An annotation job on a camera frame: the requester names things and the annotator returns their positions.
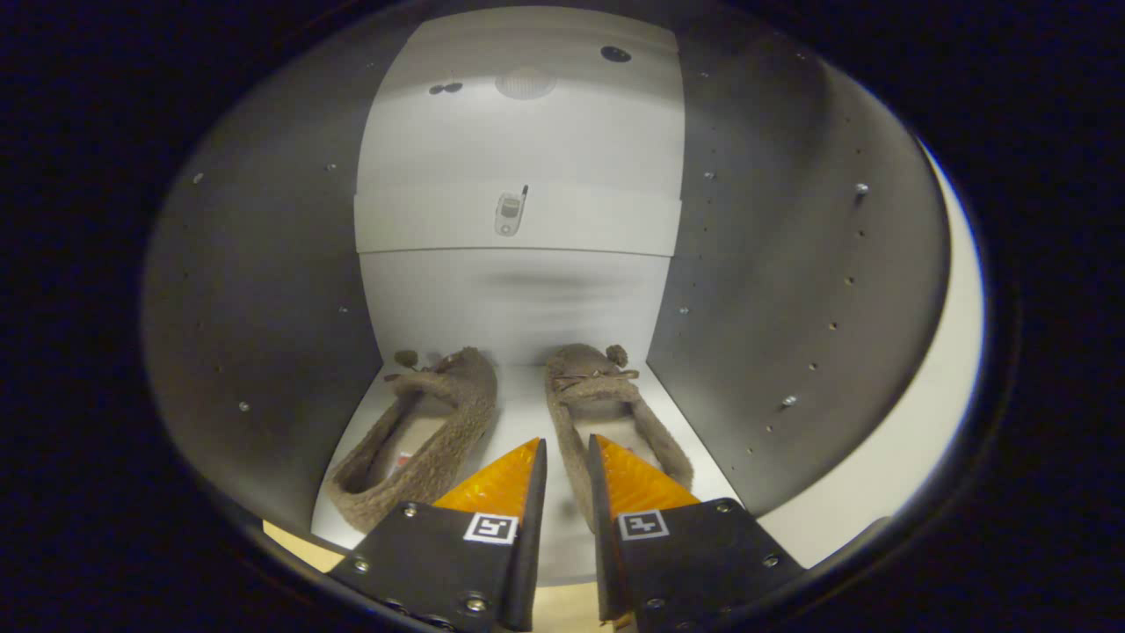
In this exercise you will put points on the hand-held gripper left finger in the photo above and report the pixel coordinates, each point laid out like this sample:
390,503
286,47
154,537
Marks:
527,545

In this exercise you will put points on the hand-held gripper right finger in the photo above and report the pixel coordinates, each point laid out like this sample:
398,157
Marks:
605,545

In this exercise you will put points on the brown fuzzy shoe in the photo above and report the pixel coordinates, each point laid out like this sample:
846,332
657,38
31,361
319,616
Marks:
448,440
584,378

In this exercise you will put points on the white shoe cabinet door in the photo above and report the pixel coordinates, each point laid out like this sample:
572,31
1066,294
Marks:
923,422

